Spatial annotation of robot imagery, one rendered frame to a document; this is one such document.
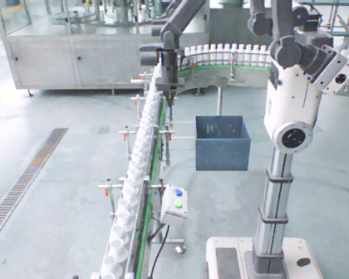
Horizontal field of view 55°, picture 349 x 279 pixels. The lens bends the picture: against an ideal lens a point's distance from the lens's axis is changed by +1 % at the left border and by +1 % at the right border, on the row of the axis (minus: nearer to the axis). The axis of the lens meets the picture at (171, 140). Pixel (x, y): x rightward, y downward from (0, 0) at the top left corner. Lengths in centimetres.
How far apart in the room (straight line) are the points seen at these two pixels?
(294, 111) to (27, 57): 431
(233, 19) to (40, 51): 344
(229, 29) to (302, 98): 531
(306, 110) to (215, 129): 90
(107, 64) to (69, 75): 59
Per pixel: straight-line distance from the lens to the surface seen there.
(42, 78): 525
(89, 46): 488
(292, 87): 137
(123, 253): 103
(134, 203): 119
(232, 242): 226
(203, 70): 298
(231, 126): 222
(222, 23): 661
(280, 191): 171
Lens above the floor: 189
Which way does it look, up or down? 30 degrees down
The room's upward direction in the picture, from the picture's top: 2 degrees counter-clockwise
